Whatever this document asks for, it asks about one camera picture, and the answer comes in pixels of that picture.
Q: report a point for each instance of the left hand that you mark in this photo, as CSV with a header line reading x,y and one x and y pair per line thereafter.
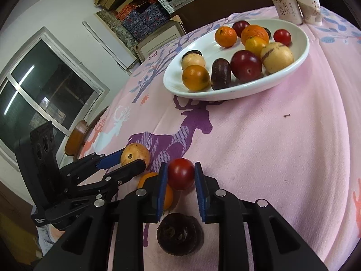
x,y
48,235

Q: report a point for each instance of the framed picture leaning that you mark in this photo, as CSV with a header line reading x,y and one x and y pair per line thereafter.
x,y
160,37

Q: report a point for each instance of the orange fruit bottom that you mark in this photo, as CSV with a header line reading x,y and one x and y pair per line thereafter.
x,y
169,192

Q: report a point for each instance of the dark wooden chair back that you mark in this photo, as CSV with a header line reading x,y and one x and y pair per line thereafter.
x,y
202,12

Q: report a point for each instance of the dark brown mangosteen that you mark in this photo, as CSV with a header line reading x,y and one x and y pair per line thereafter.
x,y
180,235

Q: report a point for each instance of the red plum front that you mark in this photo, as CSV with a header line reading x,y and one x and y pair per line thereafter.
x,y
246,66

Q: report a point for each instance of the beige round fruit large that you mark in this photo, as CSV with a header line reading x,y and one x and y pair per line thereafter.
x,y
276,56

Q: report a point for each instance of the orange mandarin left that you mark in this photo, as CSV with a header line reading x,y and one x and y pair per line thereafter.
x,y
225,36

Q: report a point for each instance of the yellow orange small fruit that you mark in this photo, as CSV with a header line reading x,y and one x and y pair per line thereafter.
x,y
255,45

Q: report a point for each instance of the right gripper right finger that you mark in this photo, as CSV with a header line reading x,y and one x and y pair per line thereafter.
x,y
251,234

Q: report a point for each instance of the beige fruit small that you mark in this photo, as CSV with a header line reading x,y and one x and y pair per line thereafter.
x,y
193,59

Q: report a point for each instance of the dark brown fruit back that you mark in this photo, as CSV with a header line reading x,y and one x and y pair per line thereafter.
x,y
268,33

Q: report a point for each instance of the pink drink can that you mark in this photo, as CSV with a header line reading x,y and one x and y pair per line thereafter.
x,y
288,10

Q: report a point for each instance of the orange mandarin large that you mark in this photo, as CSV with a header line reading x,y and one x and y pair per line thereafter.
x,y
254,31

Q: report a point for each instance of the small red cherry tomato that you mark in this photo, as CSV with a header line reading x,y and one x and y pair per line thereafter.
x,y
282,36

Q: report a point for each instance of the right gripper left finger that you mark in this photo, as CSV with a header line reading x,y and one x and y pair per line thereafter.
x,y
110,236

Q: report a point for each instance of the white paper cup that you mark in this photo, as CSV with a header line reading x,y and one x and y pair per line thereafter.
x,y
311,11

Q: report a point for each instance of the dark purple mangosteen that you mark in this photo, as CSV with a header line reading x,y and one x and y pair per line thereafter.
x,y
220,74

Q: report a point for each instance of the blue patterned boxes stack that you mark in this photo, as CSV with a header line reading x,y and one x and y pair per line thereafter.
x,y
141,22

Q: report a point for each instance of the dark half fruit behind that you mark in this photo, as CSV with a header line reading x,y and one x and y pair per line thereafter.
x,y
192,52

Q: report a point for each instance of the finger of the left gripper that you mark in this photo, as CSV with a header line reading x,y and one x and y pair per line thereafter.
x,y
72,191
110,159

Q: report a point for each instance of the dark red plum back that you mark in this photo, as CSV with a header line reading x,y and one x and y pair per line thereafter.
x,y
239,26

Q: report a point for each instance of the wooden chair top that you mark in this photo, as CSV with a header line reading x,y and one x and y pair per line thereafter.
x,y
76,139

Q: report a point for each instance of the dark framed window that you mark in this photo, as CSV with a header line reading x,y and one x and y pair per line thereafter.
x,y
44,82

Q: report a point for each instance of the tan potato-like fruit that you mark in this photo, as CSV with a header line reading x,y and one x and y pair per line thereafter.
x,y
135,151

